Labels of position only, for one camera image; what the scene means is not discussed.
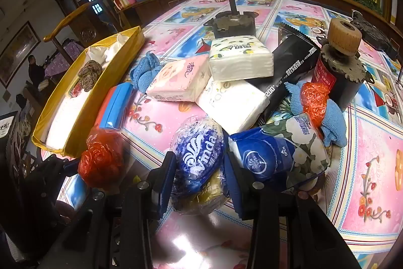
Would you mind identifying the black metal part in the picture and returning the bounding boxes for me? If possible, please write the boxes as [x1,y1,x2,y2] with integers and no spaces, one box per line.
[351,11,402,60]

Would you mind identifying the lemon print tissue pack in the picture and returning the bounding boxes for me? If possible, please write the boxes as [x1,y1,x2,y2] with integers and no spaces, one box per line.
[208,35,274,82]

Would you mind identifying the brown patterned scrunchie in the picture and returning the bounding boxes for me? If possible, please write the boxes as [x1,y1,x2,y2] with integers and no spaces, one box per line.
[77,59,103,92]

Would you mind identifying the metal motor with shaft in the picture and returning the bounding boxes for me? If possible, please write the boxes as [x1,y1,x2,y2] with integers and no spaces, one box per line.
[203,0,260,43]

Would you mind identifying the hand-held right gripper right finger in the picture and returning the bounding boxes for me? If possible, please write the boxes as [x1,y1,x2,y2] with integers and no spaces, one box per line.
[224,159,362,269]

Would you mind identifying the black plastic packet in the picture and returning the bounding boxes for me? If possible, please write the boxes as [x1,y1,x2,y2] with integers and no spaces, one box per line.
[246,22,322,128]

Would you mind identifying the blue towel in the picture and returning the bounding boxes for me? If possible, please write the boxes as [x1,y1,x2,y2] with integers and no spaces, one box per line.
[130,52,164,94]
[283,81,347,148]

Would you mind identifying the gold plastic packet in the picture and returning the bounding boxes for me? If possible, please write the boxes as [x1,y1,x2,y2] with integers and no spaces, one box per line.
[173,168,232,216]

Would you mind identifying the yellow cardboard box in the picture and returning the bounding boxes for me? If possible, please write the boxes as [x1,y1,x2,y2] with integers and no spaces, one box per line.
[31,26,146,159]

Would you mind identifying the printed tablecloth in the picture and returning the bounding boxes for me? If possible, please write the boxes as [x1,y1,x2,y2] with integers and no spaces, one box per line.
[38,0,403,269]

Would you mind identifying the blue floral tissue pack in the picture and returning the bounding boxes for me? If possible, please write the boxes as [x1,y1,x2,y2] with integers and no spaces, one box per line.
[227,113,331,194]

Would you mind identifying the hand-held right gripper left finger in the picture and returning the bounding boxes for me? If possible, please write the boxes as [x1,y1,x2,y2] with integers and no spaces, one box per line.
[41,151,177,269]

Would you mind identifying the motor with wooden wheel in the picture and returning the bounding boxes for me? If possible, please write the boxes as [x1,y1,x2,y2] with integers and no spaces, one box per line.
[310,18,374,112]

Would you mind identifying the orange plastic bag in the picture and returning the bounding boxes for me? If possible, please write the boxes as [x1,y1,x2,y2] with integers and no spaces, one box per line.
[300,82,330,140]

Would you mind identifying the framed wall picture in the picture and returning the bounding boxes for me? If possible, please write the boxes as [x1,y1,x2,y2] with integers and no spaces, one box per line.
[0,21,41,88]

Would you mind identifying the table with purple cloth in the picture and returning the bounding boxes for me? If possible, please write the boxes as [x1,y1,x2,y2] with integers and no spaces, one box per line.
[44,39,85,77]

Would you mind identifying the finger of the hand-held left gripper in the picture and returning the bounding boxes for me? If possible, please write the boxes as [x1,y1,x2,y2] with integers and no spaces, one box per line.
[38,154,81,181]

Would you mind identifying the red plastic bag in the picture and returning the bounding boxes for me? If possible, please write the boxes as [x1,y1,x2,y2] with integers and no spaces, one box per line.
[77,127,125,192]

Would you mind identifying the pink tissue pack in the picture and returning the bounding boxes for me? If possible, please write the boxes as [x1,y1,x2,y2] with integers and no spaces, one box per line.
[145,54,212,102]

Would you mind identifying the blue and white plastic pack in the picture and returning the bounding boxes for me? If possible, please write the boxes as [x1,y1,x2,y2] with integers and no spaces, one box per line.
[170,118,225,197]

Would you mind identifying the plain white tissue pack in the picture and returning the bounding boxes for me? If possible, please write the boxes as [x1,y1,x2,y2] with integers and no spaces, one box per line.
[195,77,271,134]

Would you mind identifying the wooden chair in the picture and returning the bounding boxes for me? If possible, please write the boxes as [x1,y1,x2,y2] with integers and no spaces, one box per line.
[42,0,108,74]

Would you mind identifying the blue and orange tissue pack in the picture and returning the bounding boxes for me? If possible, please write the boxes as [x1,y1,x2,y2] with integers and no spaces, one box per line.
[94,82,137,131]

